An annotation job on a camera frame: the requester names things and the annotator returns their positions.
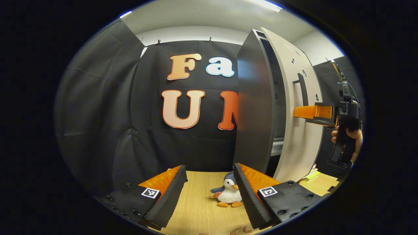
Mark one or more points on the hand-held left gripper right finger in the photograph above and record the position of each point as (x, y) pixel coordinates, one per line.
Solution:
(248, 199)

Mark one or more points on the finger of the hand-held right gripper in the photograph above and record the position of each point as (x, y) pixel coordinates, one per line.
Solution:
(307, 111)

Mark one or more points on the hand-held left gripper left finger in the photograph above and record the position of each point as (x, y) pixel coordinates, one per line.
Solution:
(169, 199)

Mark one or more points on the white cabinet door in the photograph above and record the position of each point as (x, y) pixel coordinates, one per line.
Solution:
(300, 153)

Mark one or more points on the white cabinet shelf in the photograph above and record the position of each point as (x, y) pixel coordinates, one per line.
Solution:
(277, 147)

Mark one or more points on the penguin plush toy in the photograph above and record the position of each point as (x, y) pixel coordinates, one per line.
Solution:
(228, 195)

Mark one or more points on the yellow book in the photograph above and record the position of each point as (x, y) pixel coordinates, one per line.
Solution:
(312, 177)

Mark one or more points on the black backdrop cloth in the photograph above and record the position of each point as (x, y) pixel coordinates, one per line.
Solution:
(98, 107)

